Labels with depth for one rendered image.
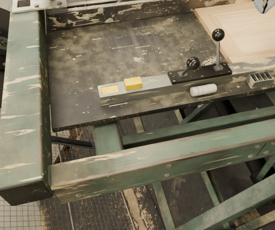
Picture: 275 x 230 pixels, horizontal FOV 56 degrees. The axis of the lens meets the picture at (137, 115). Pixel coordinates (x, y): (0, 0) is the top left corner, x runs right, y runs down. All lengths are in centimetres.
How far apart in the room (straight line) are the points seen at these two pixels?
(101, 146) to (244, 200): 87
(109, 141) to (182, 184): 202
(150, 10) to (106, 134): 58
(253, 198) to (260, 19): 80
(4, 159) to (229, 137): 53
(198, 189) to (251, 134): 190
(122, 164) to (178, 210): 217
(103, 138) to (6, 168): 28
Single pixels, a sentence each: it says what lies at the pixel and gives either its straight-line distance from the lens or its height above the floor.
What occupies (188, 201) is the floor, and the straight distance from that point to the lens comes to 268.
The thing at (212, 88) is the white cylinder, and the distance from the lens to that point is 84.
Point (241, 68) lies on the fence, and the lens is 92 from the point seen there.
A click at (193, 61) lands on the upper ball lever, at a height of 154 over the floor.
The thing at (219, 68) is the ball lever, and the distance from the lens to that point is 87.
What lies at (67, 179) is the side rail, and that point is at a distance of 63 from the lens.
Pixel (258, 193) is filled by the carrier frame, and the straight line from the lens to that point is 139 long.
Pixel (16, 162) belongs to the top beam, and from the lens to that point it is 63.
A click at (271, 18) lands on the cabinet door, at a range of 125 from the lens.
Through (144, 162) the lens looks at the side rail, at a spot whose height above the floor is 162.
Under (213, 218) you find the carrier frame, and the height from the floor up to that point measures 79.
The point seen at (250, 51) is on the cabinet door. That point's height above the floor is 121.
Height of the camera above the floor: 202
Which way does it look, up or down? 36 degrees down
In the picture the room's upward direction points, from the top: 75 degrees counter-clockwise
